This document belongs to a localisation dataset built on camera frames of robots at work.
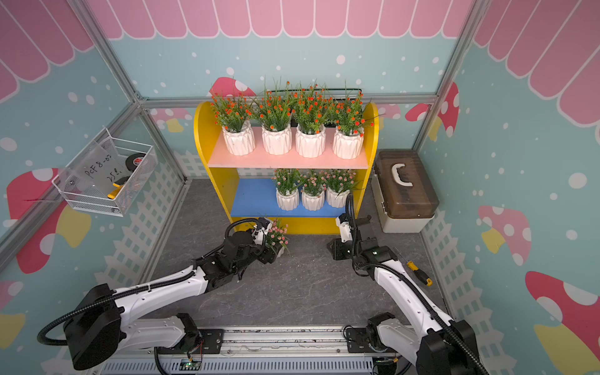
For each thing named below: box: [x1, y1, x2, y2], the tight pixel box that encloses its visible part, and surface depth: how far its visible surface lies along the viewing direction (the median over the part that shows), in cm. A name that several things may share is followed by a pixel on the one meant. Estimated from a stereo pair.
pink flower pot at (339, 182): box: [321, 168, 363, 209], surface depth 85 cm
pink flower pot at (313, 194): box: [301, 171, 327, 211], surface depth 87 cm
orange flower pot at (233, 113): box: [210, 92, 256, 157], surface depth 69 cm
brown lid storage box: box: [371, 149, 440, 234], surface depth 94 cm
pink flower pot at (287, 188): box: [271, 167, 300, 211], surface depth 87 cm
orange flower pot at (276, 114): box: [257, 77, 295, 156], surface depth 69 cm
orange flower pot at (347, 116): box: [328, 81, 385, 160], surface depth 67 cm
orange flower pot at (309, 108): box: [291, 79, 331, 159], surface depth 67 cm
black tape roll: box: [125, 152, 147, 173], surface depth 81 cm
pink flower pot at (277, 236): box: [265, 218, 292, 258], surface depth 74 cm
